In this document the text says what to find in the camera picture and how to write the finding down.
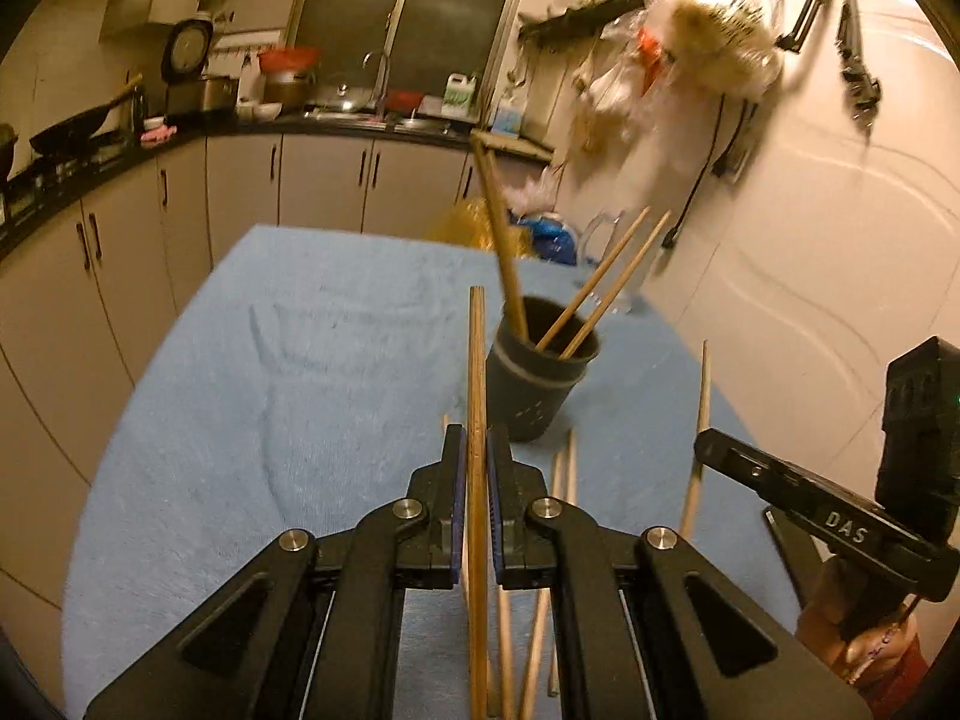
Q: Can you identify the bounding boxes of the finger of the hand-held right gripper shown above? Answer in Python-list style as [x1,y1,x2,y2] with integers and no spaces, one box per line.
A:
[763,506,830,608]
[694,427,960,605]

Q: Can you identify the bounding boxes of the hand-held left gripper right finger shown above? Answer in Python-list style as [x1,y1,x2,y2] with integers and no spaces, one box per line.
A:
[487,426,871,720]

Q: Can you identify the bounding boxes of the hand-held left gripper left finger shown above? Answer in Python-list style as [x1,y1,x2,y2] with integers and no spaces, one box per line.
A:
[82,424,466,720]

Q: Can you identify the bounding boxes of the dark grey chopstick holder cup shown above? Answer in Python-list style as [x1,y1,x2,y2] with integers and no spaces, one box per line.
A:
[484,296,602,443]

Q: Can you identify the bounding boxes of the blue table cloth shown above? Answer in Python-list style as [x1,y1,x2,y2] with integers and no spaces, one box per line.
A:
[64,223,800,720]

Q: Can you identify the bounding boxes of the blue plastic bag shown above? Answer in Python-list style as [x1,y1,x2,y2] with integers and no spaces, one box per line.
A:
[510,211,582,267]

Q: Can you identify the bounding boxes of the yellow plastic bag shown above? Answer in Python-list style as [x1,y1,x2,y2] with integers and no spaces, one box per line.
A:
[431,197,537,260]

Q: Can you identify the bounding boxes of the clear glass pitcher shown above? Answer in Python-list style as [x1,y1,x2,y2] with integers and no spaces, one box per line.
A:
[574,208,661,316]

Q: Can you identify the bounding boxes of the white plastic bag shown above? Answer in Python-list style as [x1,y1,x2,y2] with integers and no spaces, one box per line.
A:
[506,165,567,215]

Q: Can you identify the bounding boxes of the beige kitchen cabinets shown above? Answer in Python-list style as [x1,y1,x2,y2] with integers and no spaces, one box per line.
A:
[0,131,481,720]

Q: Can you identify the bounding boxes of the wooden cutting board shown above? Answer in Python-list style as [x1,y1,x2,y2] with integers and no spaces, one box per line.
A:
[471,127,556,164]

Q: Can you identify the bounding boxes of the blue label bottle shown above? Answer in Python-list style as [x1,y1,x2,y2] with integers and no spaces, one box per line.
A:
[491,86,526,137]

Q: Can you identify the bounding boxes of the metal kitchen sink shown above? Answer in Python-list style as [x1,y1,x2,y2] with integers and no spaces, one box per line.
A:
[304,106,458,134]

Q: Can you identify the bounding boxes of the white detergent jug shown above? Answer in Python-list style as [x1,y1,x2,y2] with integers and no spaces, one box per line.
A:
[441,71,481,121]

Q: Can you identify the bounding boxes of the black hanging metal tool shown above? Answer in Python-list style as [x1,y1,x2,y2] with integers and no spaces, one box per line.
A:
[776,0,882,136]

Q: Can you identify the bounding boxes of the glass pot lid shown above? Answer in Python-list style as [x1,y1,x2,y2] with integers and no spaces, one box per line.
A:
[319,86,368,115]

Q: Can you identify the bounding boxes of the metal sink faucet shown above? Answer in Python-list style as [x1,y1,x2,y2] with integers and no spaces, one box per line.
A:
[362,50,395,117]

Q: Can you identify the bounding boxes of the black kitchen countertop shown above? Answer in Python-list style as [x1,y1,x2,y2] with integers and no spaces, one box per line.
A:
[0,109,556,271]

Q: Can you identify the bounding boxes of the hanging clear plastic bags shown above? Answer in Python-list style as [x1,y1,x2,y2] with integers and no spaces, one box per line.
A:
[570,0,785,188]

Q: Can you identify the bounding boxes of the red plastic basin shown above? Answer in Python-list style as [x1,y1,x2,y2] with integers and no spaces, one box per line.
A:
[257,45,322,76]

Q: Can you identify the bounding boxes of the dark kitchen window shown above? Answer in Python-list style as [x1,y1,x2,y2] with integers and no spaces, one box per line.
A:
[285,0,530,125]

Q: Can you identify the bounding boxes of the black gas stove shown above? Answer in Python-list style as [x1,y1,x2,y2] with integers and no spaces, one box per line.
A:
[0,131,143,226]

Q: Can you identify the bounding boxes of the silver rice cooker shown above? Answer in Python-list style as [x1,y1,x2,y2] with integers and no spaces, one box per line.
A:
[161,17,241,117]

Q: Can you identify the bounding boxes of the black wok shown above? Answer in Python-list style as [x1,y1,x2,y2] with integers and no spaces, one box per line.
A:
[28,73,145,158]

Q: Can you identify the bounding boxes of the wall power socket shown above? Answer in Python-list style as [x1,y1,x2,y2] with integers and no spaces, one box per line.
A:
[709,142,755,181]

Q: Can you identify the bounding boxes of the black power cord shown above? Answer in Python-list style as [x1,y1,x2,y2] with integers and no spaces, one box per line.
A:
[660,97,732,248]

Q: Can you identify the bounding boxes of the black wall rack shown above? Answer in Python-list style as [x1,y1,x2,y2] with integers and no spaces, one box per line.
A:
[517,0,653,42]

